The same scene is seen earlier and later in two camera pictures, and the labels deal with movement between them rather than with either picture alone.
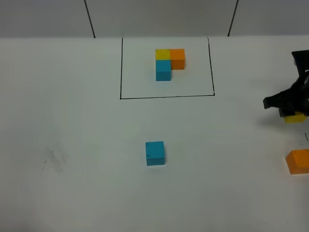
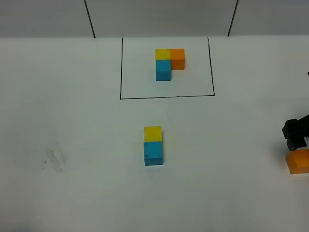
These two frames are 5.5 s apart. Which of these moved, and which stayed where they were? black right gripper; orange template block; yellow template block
Moved: black right gripper
Stayed: orange template block; yellow template block
